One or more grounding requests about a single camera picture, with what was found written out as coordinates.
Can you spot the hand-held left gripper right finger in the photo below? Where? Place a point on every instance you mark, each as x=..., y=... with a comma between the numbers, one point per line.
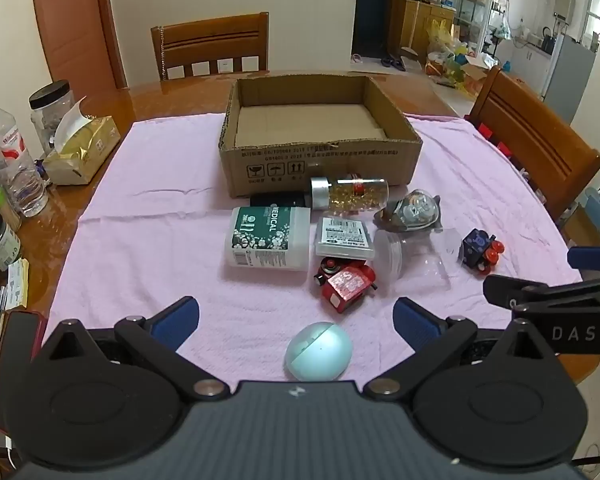
x=415, y=322

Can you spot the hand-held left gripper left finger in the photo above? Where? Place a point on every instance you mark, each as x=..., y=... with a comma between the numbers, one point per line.
x=175, y=322

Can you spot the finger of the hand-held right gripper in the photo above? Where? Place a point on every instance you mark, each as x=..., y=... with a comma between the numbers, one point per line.
x=502, y=287
x=592, y=258

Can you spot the blue toy with red wheels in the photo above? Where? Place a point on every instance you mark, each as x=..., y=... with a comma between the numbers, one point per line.
x=477, y=250

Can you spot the clear plastic jar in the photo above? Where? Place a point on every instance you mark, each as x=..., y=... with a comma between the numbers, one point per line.
x=415, y=260

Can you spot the teal egg-shaped case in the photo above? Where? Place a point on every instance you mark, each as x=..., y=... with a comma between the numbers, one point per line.
x=319, y=350

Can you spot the dark oval plastic item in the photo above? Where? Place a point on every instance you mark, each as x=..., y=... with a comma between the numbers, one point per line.
x=410, y=212

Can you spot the white plastic bottle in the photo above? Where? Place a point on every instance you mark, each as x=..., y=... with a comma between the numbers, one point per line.
x=267, y=237

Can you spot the cardboard box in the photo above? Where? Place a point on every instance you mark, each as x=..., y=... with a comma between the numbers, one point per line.
x=320, y=160
x=477, y=70

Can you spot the pink cloth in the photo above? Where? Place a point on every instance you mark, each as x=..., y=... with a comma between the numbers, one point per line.
x=155, y=240

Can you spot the small clear labelled box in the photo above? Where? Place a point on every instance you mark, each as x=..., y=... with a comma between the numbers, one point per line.
x=345, y=237

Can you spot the red gift box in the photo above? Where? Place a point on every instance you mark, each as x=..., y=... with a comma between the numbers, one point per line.
x=502, y=149

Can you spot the glass bottle with gold capsules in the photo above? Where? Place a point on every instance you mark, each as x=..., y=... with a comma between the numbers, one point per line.
x=350, y=194

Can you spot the red phone case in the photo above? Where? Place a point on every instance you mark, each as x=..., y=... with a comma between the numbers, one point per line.
x=15, y=340

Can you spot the stack of paper slips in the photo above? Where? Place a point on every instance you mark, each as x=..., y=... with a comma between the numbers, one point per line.
x=17, y=282

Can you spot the grey refrigerator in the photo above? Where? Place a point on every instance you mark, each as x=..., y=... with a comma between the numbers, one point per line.
x=570, y=77

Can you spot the gold tissue pack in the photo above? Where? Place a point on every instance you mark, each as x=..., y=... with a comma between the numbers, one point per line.
x=82, y=152

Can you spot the white kitchen counter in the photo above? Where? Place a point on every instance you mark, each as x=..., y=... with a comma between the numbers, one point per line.
x=522, y=65

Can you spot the cardboard box on floor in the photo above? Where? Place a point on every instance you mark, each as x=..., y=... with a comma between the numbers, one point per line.
x=477, y=70

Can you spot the clear water bottle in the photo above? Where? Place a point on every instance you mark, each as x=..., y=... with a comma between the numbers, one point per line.
x=15, y=160

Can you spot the pile of yellow bags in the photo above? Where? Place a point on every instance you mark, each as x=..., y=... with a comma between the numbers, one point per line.
x=447, y=55

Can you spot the dark slippers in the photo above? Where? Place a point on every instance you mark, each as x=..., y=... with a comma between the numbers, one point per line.
x=392, y=62

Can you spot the clear jar with black lid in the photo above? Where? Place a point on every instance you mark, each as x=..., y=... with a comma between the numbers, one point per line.
x=50, y=95

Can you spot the pink slippers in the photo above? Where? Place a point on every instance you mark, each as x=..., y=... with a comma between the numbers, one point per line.
x=357, y=57

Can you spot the wooden cabinet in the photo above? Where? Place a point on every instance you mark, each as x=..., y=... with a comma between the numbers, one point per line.
x=422, y=25

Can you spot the wooden door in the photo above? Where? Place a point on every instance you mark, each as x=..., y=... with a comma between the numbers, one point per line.
x=75, y=35

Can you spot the wall water heater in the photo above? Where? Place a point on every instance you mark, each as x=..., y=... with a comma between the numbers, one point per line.
x=564, y=6

